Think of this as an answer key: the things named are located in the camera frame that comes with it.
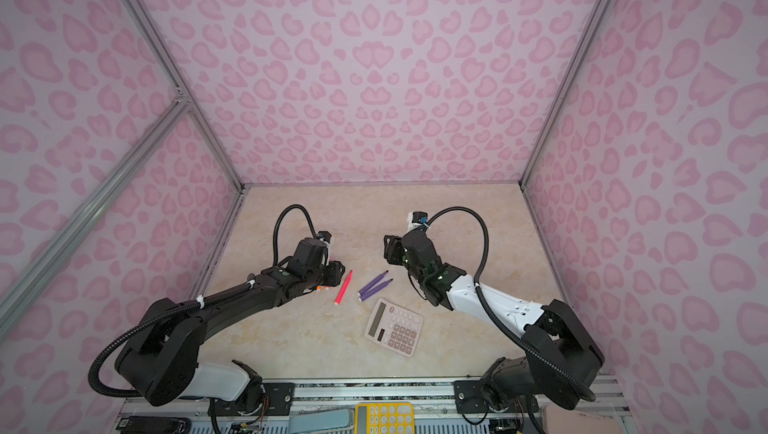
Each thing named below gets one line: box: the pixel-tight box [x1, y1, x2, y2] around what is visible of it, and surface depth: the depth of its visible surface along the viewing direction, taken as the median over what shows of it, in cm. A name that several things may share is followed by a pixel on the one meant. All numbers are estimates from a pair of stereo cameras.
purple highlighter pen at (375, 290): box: [358, 278, 394, 302], surface depth 93 cm
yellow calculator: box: [355, 402, 415, 434], surface depth 71 cm
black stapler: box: [116, 416, 192, 434], surface depth 69 cm
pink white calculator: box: [364, 298, 424, 357], surface depth 84 cm
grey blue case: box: [288, 405, 355, 434], surface depth 70 cm
